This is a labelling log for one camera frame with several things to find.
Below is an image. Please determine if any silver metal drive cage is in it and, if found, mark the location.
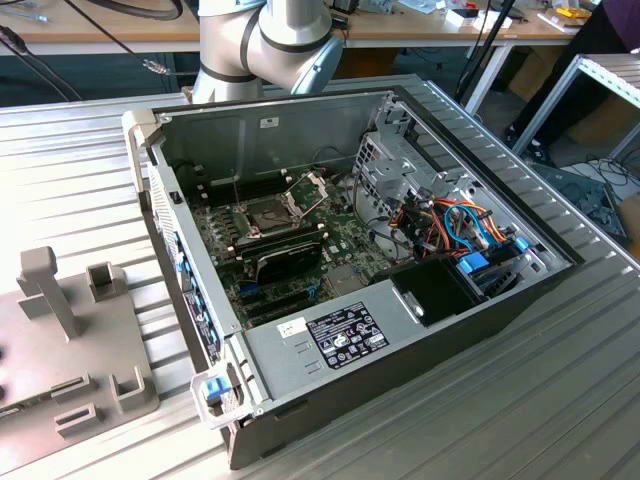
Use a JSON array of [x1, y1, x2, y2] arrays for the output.
[[351, 130, 429, 224]]

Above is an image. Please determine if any person in purple top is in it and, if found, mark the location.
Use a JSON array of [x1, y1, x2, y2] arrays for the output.
[[504, 0, 640, 146]]

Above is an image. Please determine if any blue data cable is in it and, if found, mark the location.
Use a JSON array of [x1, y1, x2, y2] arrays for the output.
[[443, 203, 490, 254]]

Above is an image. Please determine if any grey cable with connector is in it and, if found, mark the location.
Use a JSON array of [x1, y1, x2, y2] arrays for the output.
[[62, 0, 201, 77]]

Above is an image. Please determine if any silver metal bracket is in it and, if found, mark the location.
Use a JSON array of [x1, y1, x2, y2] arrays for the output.
[[372, 89, 419, 144]]

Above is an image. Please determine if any blue case latch tab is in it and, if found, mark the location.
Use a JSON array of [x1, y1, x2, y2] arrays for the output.
[[202, 377, 227, 404]]

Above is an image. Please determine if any wooden desk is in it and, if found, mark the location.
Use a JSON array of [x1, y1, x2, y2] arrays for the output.
[[0, 0, 601, 56]]

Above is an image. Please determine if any black RAM stick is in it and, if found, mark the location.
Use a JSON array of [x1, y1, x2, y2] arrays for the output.
[[237, 229, 324, 258], [230, 222, 321, 251]]

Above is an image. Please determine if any black expansion slot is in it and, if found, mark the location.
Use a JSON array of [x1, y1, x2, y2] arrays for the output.
[[243, 286, 310, 310], [248, 298, 315, 322]]

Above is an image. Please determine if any yellow item on desk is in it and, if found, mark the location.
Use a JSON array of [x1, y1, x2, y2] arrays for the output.
[[553, 5, 599, 22]]

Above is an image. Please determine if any grey PC case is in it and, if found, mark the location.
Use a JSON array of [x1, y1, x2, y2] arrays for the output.
[[122, 74, 586, 471]]

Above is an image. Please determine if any aluminium frame table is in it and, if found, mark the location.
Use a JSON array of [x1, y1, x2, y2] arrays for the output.
[[512, 52, 640, 169]]

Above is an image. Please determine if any grey chipset heatsink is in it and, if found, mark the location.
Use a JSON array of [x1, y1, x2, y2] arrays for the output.
[[327, 266, 365, 297]]

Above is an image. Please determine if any black tripod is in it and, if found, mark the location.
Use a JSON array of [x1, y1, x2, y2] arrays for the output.
[[454, 0, 516, 101]]

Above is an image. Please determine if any grey power supply unit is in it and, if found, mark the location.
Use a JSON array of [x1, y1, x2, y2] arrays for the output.
[[243, 277, 427, 402]]

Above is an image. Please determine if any black internal cable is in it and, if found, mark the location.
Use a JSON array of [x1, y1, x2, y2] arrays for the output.
[[349, 167, 419, 264]]

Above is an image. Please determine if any dark panel on floor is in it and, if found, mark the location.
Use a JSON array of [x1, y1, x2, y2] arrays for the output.
[[529, 162, 629, 244]]

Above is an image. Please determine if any green motherboard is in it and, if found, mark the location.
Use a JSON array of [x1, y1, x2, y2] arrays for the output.
[[187, 164, 396, 331]]

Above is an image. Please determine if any black graphics card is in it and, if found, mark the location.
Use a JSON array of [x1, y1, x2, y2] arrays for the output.
[[245, 243, 325, 287]]

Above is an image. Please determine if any white box on desk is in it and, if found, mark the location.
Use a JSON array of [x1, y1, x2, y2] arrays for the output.
[[443, 7, 514, 32]]

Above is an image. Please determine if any blue disk carrier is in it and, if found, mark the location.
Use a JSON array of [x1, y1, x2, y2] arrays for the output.
[[455, 237, 532, 302]]

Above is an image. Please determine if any cardboard box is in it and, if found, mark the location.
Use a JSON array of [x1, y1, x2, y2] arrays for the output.
[[617, 192, 640, 246], [507, 47, 551, 104], [564, 94, 634, 146]]

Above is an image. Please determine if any orange red wire bundle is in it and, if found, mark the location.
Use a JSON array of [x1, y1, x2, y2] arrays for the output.
[[389, 197, 516, 261]]

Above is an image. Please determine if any grey parts rack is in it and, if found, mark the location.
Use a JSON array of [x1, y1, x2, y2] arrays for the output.
[[0, 245, 161, 466]]

